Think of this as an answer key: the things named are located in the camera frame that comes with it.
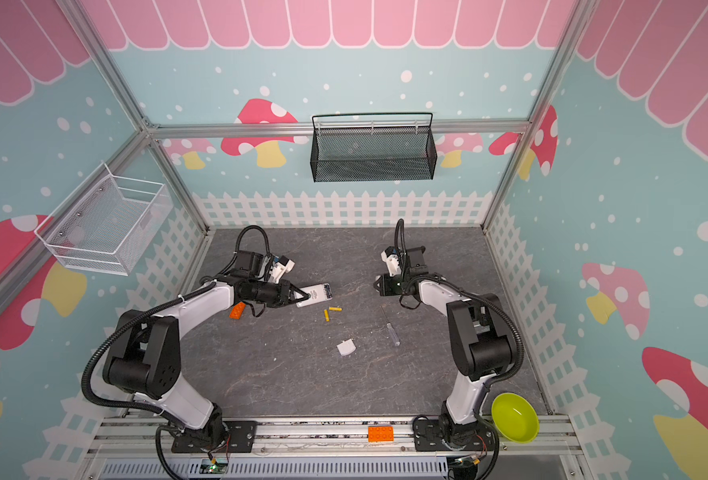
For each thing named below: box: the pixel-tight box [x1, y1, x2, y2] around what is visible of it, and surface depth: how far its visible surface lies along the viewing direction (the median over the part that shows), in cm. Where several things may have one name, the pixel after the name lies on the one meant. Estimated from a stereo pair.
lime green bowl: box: [491, 392, 540, 445], surface depth 77 cm
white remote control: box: [294, 283, 333, 308], surface depth 91 cm
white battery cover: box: [336, 338, 357, 356], surface depth 91 cm
